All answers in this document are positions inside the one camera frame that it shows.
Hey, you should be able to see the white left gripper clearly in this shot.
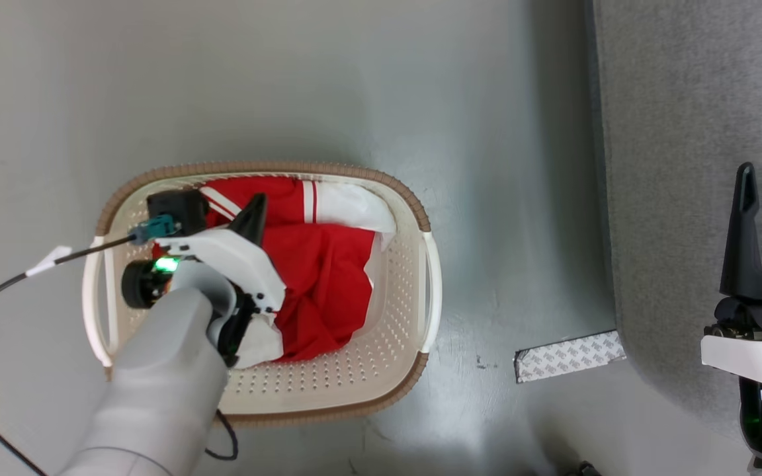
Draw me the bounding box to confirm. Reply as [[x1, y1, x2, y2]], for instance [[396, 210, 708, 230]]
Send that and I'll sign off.
[[121, 193, 288, 370]]

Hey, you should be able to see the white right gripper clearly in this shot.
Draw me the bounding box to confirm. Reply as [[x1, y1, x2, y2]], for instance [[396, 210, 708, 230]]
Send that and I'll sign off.
[[700, 162, 762, 392]]

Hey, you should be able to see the red and white jersey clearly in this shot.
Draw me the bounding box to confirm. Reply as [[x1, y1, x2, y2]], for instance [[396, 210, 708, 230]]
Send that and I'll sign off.
[[151, 175, 399, 370]]

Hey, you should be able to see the grey fabric sofa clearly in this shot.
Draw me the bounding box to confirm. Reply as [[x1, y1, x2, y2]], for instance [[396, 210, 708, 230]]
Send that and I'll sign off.
[[584, 0, 762, 458]]

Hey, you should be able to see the cream perforated laundry basket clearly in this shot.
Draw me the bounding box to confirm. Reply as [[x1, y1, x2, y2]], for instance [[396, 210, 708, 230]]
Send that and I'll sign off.
[[81, 161, 443, 428]]

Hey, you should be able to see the grey printed tape strip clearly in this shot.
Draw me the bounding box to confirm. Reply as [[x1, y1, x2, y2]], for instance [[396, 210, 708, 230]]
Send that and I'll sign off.
[[514, 330, 627, 385]]

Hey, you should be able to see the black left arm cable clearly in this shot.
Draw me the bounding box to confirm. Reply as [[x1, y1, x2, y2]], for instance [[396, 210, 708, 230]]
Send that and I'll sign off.
[[0, 235, 241, 476]]

